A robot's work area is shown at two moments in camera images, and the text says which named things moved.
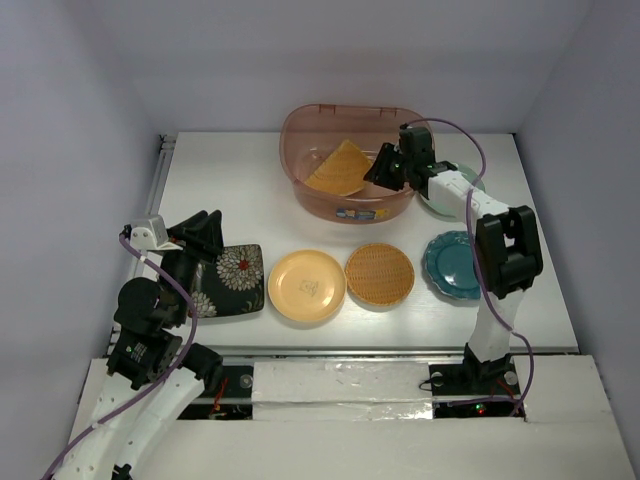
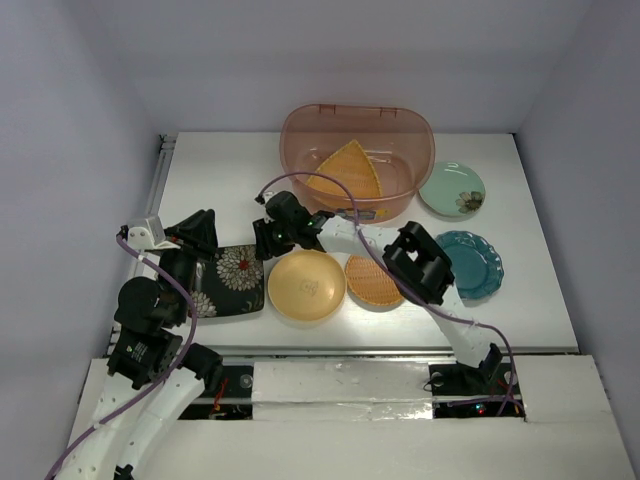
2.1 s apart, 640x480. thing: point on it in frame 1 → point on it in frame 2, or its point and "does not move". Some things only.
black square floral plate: [232, 283] does not move
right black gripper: [379, 172] → [265, 247]
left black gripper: [201, 235] does not move
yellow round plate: [306, 285] does not move
